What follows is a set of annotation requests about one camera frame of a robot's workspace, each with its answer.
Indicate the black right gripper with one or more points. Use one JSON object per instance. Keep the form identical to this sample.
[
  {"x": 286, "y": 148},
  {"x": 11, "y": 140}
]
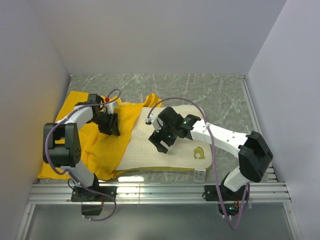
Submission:
[{"x": 156, "y": 138}]

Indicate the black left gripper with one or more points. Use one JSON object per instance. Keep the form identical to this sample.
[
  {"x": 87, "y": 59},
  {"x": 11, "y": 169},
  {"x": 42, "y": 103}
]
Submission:
[{"x": 112, "y": 127}]

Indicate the yellow printed pillowcase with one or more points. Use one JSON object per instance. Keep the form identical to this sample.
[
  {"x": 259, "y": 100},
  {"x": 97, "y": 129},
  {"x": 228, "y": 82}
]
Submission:
[{"x": 101, "y": 153}]

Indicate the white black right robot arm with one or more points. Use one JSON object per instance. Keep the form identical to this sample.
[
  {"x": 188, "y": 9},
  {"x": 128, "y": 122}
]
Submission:
[{"x": 253, "y": 153}]

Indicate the cream dotted foam pillow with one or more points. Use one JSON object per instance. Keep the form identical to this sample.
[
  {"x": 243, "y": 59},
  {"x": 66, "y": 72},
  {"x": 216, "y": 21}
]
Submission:
[{"x": 141, "y": 157}]

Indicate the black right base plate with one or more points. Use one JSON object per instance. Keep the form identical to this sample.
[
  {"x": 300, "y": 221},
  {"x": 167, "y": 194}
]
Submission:
[{"x": 231, "y": 199}]

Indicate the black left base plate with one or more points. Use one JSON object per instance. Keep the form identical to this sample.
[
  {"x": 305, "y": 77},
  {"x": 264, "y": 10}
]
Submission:
[{"x": 93, "y": 200}]

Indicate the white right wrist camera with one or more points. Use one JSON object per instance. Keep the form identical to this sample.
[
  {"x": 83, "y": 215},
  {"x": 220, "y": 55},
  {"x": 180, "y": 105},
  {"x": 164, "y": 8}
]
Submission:
[{"x": 155, "y": 121}]

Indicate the aluminium front mounting rail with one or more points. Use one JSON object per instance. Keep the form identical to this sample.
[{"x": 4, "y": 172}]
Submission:
[{"x": 156, "y": 193}]

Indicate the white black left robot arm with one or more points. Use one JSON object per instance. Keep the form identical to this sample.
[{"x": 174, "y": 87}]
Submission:
[{"x": 62, "y": 146}]

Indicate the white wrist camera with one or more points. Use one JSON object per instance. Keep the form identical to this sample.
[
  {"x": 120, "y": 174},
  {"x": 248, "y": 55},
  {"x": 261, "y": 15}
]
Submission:
[
  {"x": 110, "y": 105},
  {"x": 155, "y": 121}
]

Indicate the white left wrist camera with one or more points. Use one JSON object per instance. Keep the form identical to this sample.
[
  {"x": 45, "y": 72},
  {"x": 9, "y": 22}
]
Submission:
[{"x": 110, "y": 105}]

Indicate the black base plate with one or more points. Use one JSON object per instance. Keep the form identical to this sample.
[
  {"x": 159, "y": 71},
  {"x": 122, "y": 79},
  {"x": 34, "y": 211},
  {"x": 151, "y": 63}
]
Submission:
[
  {"x": 231, "y": 199},
  {"x": 93, "y": 200}
]

